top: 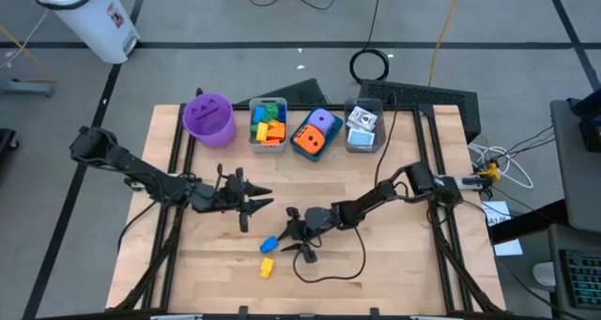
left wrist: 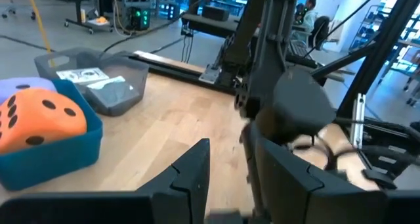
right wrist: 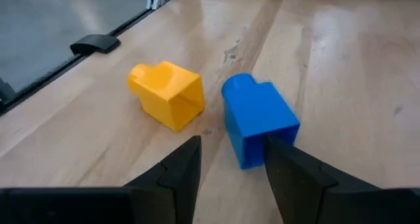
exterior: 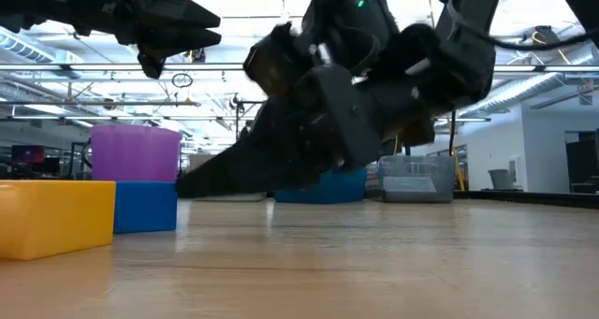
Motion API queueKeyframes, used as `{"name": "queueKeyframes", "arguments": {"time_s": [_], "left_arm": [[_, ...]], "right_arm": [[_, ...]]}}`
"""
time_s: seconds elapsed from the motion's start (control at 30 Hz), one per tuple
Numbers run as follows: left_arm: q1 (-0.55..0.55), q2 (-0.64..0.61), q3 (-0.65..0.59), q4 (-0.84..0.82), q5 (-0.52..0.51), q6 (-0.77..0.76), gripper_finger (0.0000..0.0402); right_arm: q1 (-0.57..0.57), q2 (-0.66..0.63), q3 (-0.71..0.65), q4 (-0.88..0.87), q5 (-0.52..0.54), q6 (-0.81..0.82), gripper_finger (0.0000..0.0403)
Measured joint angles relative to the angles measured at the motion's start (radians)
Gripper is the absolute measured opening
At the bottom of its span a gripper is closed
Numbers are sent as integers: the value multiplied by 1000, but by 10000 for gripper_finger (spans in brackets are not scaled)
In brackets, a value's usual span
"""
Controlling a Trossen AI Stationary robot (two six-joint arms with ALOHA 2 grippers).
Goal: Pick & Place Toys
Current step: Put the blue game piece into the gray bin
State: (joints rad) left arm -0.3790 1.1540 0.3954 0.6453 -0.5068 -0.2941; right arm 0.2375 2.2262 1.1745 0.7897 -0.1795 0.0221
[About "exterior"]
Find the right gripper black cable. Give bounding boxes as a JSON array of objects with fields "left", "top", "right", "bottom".
[{"left": 442, "top": 0, "right": 599, "bottom": 157}]

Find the clear grey plastic bin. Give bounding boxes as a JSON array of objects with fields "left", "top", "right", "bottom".
[{"left": 377, "top": 153, "right": 458, "bottom": 204}]

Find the black aluminium table frame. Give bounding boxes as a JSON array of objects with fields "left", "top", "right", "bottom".
[{"left": 456, "top": 187, "right": 599, "bottom": 210}]

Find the grey chair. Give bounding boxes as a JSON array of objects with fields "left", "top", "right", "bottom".
[{"left": 489, "top": 167, "right": 516, "bottom": 191}]

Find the yellow toy brick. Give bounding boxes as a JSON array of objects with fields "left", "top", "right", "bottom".
[{"left": 0, "top": 178, "right": 117, "bottom": 261}]

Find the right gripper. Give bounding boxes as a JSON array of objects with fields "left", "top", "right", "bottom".
[{"left": 175, "top": 64, "right": 442, "bottom": 200}]

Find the yellow hanging cable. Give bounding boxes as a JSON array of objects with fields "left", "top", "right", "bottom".
[{"left": 447, "top": 117, "right": 466, "bottom": 192}]

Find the black cabinet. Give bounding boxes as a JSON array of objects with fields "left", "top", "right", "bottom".
[{"left": 564, "top": 129, "right": 599, "bottom": 194}]

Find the teal plastic bin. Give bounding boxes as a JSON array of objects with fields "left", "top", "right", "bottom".
[{"left": 273, "top": 167, "right": 369, "bottom": 205}]

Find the dark background monitor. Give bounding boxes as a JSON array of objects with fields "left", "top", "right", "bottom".
[{"left": 11, "top": 143, "right": 47, "bottom": 165}]

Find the purple pumpkin-face bucket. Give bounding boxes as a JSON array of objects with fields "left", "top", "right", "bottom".
[{"left": 69, "top": 124, "right": 183, "bottom": 182}]

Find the black ceiling cable reel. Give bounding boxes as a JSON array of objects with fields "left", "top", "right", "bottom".
[{"left": 532, "top": 23, "right": 561, "bottom": 49}]

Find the blue arched toy brick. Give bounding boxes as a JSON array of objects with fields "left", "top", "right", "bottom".
[{"left": 114, "top": 181, "right": 180, "bottom": 234}]

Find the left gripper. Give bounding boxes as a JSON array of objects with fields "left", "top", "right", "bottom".
[{"left": 106, "top": 0, "right": 223, "bottom": 80}]

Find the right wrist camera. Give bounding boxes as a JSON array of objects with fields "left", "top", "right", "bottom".
[{"left": 242, "top": 22, "right": 320, "bottom": 98}]

